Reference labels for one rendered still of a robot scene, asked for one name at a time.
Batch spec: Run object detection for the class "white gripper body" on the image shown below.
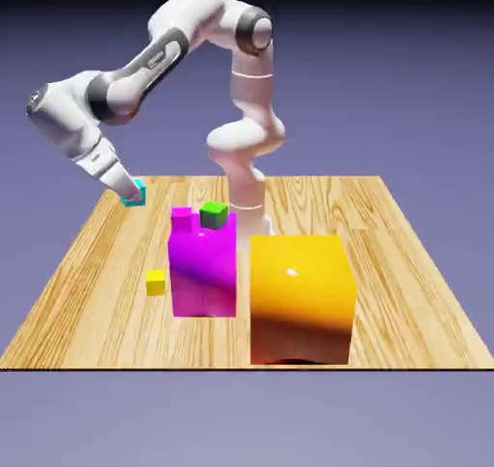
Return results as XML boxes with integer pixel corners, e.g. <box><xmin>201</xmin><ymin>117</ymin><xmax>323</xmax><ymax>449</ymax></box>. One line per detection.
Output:
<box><xmin>101</xmin><ymin>160</ymin><xmax>143</xmax><ymax>203</ymax></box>

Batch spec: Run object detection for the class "small cyan cube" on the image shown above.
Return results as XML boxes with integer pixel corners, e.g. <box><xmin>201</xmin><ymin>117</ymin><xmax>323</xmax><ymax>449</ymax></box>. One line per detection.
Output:
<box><xmin>120</xmin><ymin>179</ymin><xmax>148</xmax><ymax>207</ymax></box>

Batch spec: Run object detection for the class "small magenta cube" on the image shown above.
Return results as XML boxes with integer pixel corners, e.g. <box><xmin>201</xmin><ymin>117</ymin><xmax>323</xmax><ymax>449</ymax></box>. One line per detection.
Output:
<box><xmin>170</xmin><ymin>206</ymin><xmax>194</xmax><ymax>234</ymax></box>

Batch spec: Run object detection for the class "small green cube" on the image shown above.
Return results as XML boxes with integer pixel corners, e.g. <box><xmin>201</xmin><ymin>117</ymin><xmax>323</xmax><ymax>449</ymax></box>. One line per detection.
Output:
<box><xmin>199</xmin><ymin>200</ymin><xmax>229</xmax><ymax>232</ymax></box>

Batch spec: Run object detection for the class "small yellow cube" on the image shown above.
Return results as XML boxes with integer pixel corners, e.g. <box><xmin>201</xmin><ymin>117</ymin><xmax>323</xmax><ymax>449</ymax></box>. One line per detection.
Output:
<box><xmin>145</xmin><ymin>269</ymin><xmax>167</xmax><ymax>297</ymax></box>

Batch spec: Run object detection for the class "large magenta box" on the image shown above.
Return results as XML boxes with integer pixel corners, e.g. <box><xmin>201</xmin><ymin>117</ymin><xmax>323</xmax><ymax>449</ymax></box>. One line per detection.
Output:
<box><xmin>167</xmin><ymin>210</ymin><xmax>237</xmax><ymax>318</ymax></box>

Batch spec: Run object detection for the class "large orange box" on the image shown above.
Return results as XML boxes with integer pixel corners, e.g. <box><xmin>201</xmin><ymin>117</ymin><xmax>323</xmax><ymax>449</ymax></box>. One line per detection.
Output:
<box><xmin>249</xmin><ymin>234</ymin><xmax>357</xmax><ymax>367</ymax></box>

